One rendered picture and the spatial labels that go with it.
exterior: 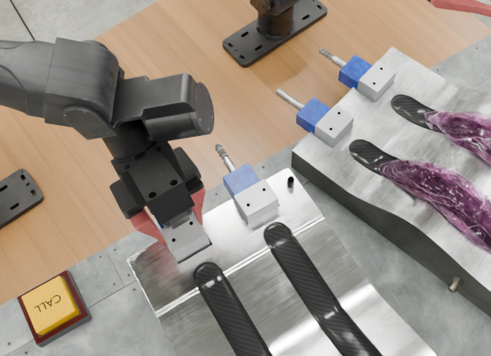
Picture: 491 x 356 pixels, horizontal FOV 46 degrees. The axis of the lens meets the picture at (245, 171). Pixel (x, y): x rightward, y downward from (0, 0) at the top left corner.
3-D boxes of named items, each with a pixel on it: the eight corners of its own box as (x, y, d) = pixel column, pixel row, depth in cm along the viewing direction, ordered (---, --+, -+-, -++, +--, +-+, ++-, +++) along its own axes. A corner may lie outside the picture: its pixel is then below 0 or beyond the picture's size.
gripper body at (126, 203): (204, 180, 70) (182, 133, 65) (128, 224, 68) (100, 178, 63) (185, 156, 75) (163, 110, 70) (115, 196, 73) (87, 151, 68)
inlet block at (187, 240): (135, 188, 83) (126, 172, 78) (166, 171, 84) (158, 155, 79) (178, 264, 78) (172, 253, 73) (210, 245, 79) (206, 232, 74)
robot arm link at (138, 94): (215, 86, 67) (170, 18, 56) (212, 152, 63) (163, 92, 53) (126, 103, 70) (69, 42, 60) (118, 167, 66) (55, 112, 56)
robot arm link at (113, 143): (174, 129, 68) (151, 80, 64) (163, 161, 64) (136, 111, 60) (123, 137, 70) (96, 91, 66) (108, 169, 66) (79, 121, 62)
